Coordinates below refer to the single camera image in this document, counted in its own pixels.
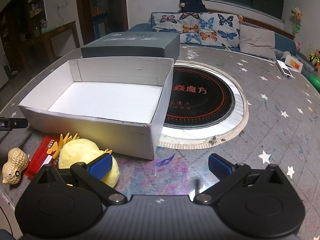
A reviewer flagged blue sofa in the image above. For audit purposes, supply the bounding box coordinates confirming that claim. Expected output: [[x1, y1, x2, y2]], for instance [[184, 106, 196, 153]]
[[127, 22, 320, 73]]

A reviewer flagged grey star-print desktop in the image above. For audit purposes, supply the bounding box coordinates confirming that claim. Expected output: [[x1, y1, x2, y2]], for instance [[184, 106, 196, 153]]
[[0, 42, 320, 240]]

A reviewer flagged plush bear toy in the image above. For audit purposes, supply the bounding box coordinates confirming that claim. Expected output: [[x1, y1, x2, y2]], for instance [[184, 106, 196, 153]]
[[307, 50, 320, 70]]

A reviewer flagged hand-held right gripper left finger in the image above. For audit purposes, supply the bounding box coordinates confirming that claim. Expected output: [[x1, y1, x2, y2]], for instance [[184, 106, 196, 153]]
[[32, 153, 128, 205]]

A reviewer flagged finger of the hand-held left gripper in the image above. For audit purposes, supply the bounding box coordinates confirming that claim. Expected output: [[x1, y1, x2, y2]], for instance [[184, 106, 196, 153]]
[[0, 117, 28, 132]]

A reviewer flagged black backpack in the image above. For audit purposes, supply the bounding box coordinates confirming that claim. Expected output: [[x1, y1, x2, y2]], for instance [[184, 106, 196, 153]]
[[179, 0, 208, 13]]

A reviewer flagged dark wooden shelf cabinet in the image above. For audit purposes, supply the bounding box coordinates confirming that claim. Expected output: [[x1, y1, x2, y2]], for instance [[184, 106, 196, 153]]
[[0, 0, 48, 45]]

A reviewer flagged wooden side table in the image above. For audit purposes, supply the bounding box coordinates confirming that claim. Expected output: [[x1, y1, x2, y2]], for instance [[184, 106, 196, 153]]
[[19, 21, 80, 64]]

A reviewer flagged yellow plush toy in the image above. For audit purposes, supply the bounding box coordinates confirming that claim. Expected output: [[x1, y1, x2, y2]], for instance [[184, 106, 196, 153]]
[[57, 133, 120, 188]]

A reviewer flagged round black induction cooktop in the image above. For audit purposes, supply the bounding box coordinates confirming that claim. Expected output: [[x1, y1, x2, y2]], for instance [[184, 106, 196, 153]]
[[162, 65, 236, 130]]

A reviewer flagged beige peanut toy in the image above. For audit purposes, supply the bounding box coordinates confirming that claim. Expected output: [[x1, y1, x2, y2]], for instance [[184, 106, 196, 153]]
[[2, 147, 30, 185]]

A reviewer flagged blue cabinet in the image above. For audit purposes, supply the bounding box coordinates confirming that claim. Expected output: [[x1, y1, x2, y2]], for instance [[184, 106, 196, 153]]
[[91, 13, 110, 40]]

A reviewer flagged white picture card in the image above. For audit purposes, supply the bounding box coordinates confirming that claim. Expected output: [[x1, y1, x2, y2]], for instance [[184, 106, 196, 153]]
[[284, 55, 303, 73]]

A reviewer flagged grey pillow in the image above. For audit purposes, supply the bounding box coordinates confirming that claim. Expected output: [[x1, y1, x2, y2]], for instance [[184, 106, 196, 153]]
[[239, 25, 277, 61]]

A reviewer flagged white handheld device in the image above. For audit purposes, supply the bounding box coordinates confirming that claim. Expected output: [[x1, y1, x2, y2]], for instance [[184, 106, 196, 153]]
[[276, 59, 293, 78]]

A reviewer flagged dark grey box lid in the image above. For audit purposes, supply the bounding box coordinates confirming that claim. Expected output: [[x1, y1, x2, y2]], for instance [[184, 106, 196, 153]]
[[81, 31, 181, 60]]

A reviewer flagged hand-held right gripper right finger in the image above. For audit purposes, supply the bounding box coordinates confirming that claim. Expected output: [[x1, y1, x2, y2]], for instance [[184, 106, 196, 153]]
[[193, 153, 289, 205]]

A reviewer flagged artificial flower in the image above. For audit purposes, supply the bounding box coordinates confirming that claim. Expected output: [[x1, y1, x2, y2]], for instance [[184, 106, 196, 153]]
[[290, 7, 303, 37]]

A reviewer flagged white fridge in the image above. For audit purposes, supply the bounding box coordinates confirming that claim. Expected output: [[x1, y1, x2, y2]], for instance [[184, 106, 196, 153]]
[[0, 62, 10, 88]]

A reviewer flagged red snack packet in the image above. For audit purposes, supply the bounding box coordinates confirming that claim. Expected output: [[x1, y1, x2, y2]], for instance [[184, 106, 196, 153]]
[[24, 135, 65, 179]]

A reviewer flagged white cardboard box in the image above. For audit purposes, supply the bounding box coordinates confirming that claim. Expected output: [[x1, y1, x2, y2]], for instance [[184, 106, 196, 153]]
[[18, 56, 175, 160]]

